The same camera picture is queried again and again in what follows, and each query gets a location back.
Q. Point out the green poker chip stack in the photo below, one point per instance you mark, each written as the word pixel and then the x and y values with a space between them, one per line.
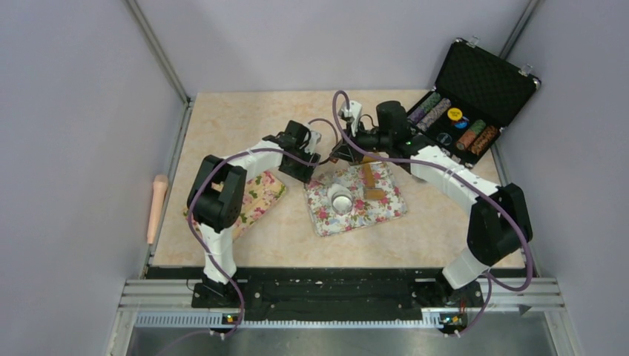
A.
pixel 470 135

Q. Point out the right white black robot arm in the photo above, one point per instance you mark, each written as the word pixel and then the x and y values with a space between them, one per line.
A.
pixel 499 223

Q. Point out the floral tray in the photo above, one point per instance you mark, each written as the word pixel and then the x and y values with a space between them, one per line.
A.
pixel 365 213

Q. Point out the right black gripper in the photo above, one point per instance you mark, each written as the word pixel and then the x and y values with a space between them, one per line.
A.
pixel 343 150

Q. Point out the brown poker chip stack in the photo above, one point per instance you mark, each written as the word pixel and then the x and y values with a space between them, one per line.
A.
pixel 484 139

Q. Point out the purple poker chip stack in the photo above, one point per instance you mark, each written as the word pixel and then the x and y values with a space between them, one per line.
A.
pixel 420 110

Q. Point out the blue poker chip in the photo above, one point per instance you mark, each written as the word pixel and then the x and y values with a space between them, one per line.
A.
pixel 462 123

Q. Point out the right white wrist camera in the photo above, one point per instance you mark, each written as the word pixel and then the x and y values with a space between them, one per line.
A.
pixel 350 112

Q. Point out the grey poker chip stack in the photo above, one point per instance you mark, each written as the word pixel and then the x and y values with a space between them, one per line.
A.
pixel 434 114

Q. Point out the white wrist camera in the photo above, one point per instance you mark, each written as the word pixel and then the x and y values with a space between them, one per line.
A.
pixel 313 139
pixel 350 112

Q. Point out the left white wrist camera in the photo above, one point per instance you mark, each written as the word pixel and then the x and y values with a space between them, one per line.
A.
pixel 313 139

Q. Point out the folded floral cloth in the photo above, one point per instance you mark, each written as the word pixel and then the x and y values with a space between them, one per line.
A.
pixel 262 193

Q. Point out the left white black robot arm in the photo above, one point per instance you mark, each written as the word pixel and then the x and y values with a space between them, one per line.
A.
pixel 216 198

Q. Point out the yellow dealer button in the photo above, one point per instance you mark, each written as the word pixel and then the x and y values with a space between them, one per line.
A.
pixel 455 114

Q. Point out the black poker chip case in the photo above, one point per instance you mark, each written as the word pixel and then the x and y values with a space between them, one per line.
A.
pixel 485 87

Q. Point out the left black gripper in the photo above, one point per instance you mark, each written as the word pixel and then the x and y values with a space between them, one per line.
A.
pixel 303 174

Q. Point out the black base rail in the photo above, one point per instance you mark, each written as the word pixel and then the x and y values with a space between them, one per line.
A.
pixel 331 296

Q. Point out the wooden dough roller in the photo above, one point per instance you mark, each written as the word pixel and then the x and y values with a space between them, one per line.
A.
pixel 370 191

